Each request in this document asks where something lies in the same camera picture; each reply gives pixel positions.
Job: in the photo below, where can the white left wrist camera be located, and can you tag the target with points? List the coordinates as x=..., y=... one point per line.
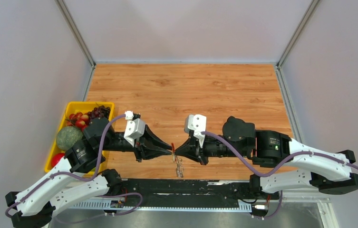
x=135, y=127

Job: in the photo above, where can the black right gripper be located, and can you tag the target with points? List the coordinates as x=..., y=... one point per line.
x=191, y=148

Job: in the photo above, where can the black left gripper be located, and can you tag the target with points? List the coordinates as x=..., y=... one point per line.
x=150, y=146

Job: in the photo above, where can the small red peaches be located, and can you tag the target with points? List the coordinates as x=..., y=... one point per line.
x=78, y=120

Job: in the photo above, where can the green melon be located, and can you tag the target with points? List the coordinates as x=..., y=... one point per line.
x=67, y=137

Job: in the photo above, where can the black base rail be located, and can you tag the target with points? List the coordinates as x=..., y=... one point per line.
x=164, y=193

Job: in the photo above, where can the purple grape bunch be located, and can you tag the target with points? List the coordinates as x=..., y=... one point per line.
x=100, y=112

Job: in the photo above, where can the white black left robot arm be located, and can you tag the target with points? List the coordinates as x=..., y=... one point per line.
x=78, y=177

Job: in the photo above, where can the red apple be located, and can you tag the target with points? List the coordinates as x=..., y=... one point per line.
x=56, y=158

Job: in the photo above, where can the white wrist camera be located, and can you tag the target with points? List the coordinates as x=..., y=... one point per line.
x=135, y=127
x=197, y=124

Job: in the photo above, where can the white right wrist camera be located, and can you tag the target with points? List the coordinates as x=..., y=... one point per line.
x=197, y=124

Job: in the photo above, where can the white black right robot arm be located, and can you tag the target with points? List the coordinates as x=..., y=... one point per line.
x=277, y=161

